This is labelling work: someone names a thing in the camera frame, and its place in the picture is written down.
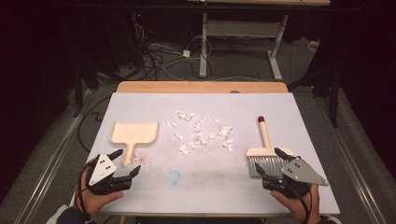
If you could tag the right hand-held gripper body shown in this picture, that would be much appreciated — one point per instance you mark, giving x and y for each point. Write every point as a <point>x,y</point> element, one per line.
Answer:
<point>300,174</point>

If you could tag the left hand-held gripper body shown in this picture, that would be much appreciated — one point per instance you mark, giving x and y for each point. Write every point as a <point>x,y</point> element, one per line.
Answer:
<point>102,169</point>

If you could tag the cream brush with red tip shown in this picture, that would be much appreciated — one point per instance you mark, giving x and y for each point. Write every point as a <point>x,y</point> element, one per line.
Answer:
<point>264,137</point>

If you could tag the cream plastic dustpan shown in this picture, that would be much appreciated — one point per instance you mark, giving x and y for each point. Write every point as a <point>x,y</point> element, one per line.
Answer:
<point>134,132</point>

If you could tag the pile of white paper scraps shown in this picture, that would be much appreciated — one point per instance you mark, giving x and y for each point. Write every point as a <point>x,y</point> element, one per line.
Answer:
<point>224,130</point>

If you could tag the person's left hand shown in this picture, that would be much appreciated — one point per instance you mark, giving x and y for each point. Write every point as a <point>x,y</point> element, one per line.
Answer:
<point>95,203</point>

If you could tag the person's right hand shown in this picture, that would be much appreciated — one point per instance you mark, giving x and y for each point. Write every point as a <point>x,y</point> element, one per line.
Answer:
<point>297,210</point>

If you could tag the white board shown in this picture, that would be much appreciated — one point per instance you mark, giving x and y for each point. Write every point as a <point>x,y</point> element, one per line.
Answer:
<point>218,189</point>

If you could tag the black metal stand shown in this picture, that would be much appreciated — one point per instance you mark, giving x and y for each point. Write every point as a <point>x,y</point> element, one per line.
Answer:
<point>334,102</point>

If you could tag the white power adapter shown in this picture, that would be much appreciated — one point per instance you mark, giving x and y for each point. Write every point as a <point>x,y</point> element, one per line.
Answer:
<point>186,53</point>

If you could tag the white metal desk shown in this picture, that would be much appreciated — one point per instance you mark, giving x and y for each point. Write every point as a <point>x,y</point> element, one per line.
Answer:
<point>204,46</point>

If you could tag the aluminium floor rail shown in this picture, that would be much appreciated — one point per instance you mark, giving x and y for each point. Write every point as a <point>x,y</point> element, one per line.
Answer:
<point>351,174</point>
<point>46,174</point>

